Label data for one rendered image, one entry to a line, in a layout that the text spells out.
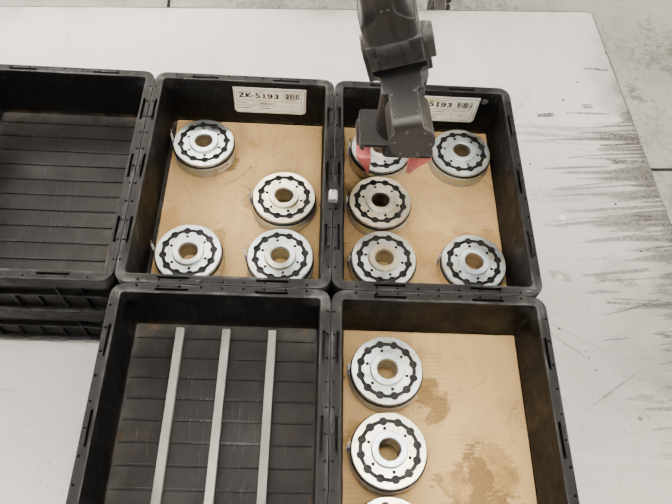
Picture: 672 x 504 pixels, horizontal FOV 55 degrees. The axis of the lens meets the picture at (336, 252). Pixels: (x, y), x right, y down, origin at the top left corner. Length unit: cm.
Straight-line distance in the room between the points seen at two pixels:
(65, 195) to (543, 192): 89
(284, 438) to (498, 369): 33
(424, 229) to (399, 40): 41
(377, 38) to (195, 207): 48
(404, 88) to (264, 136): 43
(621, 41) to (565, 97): 140
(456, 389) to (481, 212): 32
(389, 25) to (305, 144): 46
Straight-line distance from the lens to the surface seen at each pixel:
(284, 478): 92
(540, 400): 93
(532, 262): 98
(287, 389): 95
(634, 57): 289
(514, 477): 96
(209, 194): 111
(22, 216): 117
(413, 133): 79
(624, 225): 138
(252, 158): 115
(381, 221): 105
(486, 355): 100
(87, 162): 120
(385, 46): 79
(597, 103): 157
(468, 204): 113
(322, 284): 90
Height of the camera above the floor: 173
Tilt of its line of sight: 59 degrees down
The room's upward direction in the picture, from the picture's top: 6 degrees clockwise
